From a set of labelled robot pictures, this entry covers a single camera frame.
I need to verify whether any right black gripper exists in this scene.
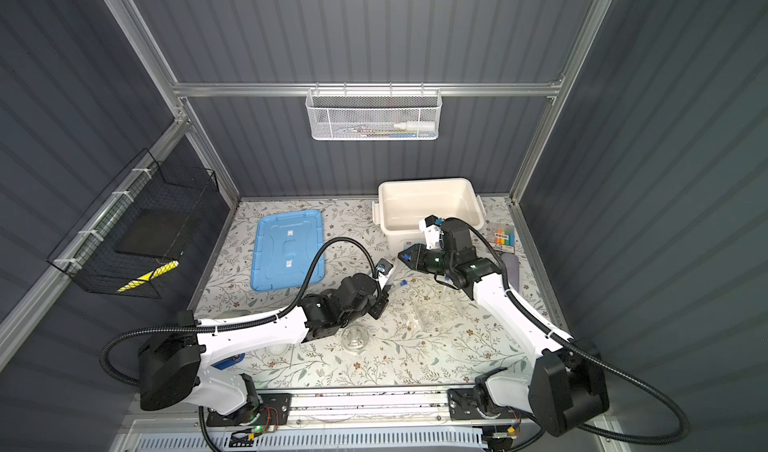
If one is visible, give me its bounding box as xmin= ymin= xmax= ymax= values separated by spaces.
xmin=398 ymin=243 xmax=455 ymax=275

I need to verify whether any clear test tube rack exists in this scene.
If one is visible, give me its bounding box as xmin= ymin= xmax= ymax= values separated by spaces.
xmin=411 ymin=296 xmax=461 ymax=333

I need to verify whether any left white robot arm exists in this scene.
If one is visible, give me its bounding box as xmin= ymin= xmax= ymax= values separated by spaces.
xmin=138 ymin=271 xmax=391 ymax=416

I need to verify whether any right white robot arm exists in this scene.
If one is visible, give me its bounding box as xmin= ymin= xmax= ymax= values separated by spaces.
xmin=398 ymin=215 xmax=609 ymax=437

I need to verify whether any white plastic storage bin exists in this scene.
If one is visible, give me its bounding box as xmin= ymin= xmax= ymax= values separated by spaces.
xmin=372 ymin=178 xmax=486 ymax=256

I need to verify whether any blue plastic bin lid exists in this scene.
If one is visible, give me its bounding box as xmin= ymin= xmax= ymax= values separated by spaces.
xmin=250 ymin=209 xmax=324 ymax=293

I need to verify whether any colourful marker pack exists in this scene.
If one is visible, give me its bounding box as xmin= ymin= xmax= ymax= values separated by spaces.
xmin=487 ymin=223 xmax=516 ymax=254

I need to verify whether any grey eyeglass case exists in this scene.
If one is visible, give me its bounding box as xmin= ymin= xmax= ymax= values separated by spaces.
xmin=501 ymin=252 xmax=520 ymax=290

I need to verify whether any blue black small device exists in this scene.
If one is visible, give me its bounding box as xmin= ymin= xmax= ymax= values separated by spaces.
xmin=213 ymin=353 xmax=245 ymax=370

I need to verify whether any white bottle in basket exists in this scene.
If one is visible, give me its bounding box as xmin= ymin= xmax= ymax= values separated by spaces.
xmin=393 ymin=121 xmax=438 ymax=134

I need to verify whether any yellow black striped item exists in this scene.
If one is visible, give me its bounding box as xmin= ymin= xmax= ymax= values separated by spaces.
xmin=117 ymin=260 xmax=179 ymax=293

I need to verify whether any black pad in basket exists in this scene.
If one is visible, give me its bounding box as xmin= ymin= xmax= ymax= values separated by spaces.
xmin=114 ymin=209 xmax=199 ymax=260

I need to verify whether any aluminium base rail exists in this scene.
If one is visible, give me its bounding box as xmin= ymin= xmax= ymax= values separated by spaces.
xmin=258 ymin=384 xmax=526 ymax=429

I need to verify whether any white wire mesh basket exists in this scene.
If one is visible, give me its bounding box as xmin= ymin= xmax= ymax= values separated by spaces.
xmin=305 ymin=92 xmax=443 ymax=141

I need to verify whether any black wire wall basket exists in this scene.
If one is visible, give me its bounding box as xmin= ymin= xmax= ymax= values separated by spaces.
xmin=47 ymin=150 xmax=219 ymax=299

